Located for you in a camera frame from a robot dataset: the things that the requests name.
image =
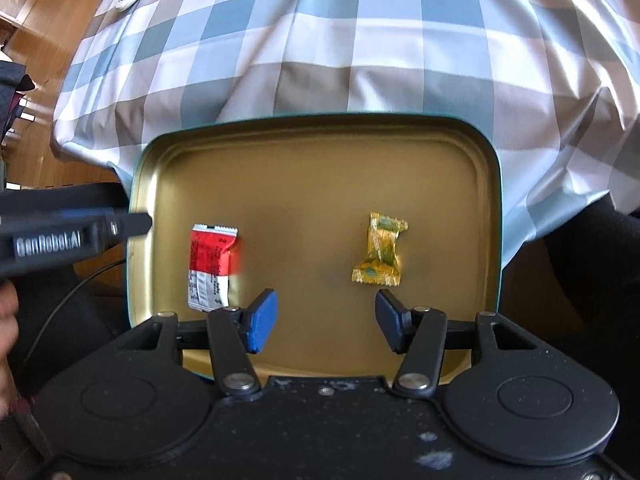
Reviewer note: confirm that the person's left hand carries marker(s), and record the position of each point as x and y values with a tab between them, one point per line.
7	340

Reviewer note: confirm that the red and white snack packet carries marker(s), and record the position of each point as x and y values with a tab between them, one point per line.
207	267

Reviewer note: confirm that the person's black pants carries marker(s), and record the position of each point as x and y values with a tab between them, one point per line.
580	285

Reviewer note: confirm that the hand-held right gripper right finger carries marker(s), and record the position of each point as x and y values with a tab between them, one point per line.
388	321

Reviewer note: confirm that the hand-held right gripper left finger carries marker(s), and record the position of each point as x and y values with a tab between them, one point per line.
262	321

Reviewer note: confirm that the gold metal tin tray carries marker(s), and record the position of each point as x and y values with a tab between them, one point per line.
320	185

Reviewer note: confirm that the yellow candy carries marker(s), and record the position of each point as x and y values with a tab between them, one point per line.
381	252

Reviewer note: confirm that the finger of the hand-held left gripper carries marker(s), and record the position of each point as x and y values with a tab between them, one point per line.
135	224

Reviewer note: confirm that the dark bag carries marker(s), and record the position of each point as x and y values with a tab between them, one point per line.
12	92

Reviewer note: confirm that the blue grey checked tablecloth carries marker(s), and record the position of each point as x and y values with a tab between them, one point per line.
350	45

